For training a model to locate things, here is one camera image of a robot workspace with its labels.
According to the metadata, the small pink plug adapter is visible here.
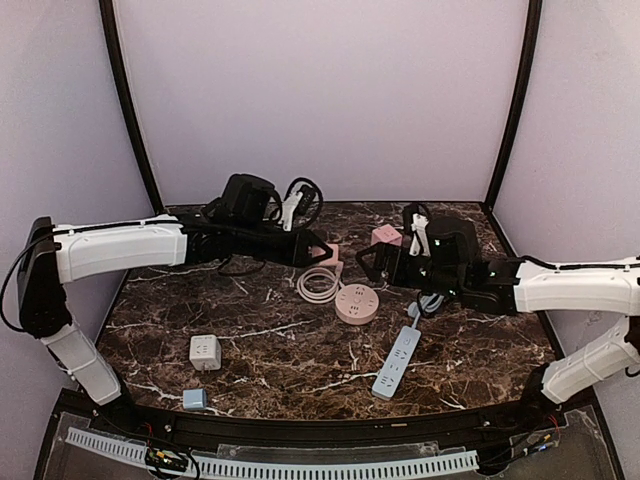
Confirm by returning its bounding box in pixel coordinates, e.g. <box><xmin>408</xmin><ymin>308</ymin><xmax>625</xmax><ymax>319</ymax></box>
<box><xmin>319</xmin><ymin>244</ymin><xmax>344</xmax><ymax>273</ymax></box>

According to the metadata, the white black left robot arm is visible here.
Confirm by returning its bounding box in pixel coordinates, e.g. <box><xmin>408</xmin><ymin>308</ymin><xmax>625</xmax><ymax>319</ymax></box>
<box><xmin>1</xmin><ymin>173</ymin><xmax>332</xmax><ymax>407</ymax></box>

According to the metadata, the small circuit board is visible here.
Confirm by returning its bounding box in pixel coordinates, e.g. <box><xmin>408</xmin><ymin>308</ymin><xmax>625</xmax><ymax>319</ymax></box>
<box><xmin>144</xmin><ymin>448</ymin><xmax>188</xmax><ymax>473</ymax></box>

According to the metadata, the pink cube socket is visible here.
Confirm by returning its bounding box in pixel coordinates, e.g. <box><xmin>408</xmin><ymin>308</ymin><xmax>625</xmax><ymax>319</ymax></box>
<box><xmin>371</xmin><ymin>224</ymin><xmax>403</xmax><ymax>246</ymax></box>

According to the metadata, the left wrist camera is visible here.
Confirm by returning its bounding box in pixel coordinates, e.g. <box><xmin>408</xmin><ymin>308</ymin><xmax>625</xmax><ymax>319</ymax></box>
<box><xmin>279</xmin><ymin>181</ymin><xmax>316</xmax><ymax>232</ymax></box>

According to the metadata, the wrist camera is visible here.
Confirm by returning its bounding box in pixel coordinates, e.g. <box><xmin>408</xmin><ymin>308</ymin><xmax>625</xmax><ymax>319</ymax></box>
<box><xmin>402</xmin><ymin>202</ymin><xmax>431</xmax><ymax>257</ymax></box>
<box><xmin>279</xmin><ymin>181</ymin><xmax>316</xmax><ymax>232</ymax></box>

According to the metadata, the black front rail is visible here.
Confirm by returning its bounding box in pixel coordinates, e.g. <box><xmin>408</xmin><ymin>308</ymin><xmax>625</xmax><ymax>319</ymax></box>
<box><xmin>89</xmin><ymin>399</ymin><xmax>571</xmax><ymax>451</ymax></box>

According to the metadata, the blue power strip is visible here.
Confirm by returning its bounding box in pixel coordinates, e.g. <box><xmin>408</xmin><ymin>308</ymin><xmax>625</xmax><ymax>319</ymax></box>
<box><xmin>371</xmin><ymin>326</ymin><xmax>421</xmax><ymax>400</ymax></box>

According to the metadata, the round pink power strip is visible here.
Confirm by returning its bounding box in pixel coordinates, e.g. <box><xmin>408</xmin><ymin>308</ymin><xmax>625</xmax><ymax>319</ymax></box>
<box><xmin>334</xmin><ymin>284</ymin><xmax>379</xmax><ymax>326</ymax></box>

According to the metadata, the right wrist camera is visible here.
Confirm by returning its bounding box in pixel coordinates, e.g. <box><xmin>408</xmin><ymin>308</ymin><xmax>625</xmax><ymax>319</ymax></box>
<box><xmin>402</xmin><ymin>202</ymin><xmax>431</xmax><ymax>257</ymax></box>

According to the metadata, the white cable duct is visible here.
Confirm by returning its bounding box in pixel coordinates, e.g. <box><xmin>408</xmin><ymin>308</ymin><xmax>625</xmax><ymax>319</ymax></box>
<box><xmin>65</xmin><ymin>427</ymin><xmax>479</xmax><ymax>479</ymax></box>

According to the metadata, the white cube socket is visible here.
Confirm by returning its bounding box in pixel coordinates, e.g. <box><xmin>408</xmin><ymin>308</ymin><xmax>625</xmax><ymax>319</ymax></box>
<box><xmin>189</xmin><ymin>334</ymin><xmax>222</xmax><ymax>372</ymax></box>

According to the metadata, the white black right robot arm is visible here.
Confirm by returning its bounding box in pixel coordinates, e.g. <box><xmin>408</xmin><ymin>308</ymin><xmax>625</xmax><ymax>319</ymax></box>
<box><xmin>356</xmin><ymin>217</ymin><xmax>639</xmax><ymax>411</ymax></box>

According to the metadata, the small blue plug adapter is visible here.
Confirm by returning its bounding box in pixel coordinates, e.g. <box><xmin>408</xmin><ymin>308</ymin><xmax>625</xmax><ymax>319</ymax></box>
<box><xmin>182</xmin><ymin>388</ymin><xmax>208</xmax><ymax>411</ymax></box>

